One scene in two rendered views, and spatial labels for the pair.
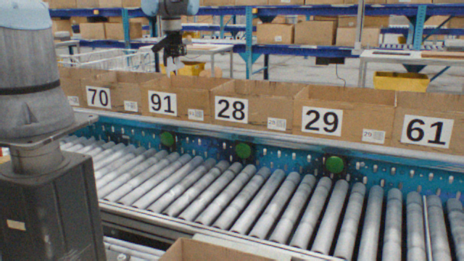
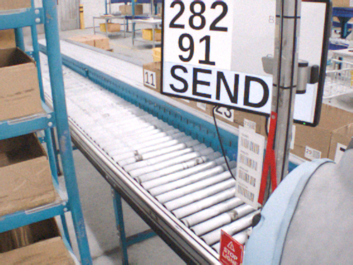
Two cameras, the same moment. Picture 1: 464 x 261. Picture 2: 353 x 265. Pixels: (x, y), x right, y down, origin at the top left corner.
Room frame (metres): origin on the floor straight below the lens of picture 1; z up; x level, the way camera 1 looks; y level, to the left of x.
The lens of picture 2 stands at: (0.65, 0.64, 1.56)
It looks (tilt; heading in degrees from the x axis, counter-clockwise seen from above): 22 degrees down; 33
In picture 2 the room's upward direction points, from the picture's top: 1 degrees counter-clockwise
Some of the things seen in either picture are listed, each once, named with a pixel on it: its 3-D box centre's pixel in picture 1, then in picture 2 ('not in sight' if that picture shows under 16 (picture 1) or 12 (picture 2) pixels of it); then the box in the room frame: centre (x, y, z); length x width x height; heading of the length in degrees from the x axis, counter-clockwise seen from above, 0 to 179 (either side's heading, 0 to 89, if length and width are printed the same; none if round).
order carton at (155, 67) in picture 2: not in sight; (174, 77); (2.69, 1.97, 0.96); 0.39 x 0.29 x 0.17; 66
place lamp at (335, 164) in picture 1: (334, 164); not in sight; (1.35, -0.43, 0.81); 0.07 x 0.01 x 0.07; 65
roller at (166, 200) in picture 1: (185, 185); not in sight; (1.37, 0.17, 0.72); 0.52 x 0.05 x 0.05; 155
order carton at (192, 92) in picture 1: (188, 97); not in sight; (1.88, 0.19, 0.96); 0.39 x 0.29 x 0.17; 65
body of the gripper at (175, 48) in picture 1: (174, 43); not in sight; (1.74, 0.23, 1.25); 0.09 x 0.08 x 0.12; 65
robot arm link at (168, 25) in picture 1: (172, 25); not in sight; (1.74, 0.24, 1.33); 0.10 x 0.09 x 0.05; 155
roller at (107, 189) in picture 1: (133, 174); not in sight; (1.48, 0.41, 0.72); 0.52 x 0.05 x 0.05; 155
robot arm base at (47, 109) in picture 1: (27, 102); not in sight; (0.81, 0.44, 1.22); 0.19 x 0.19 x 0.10
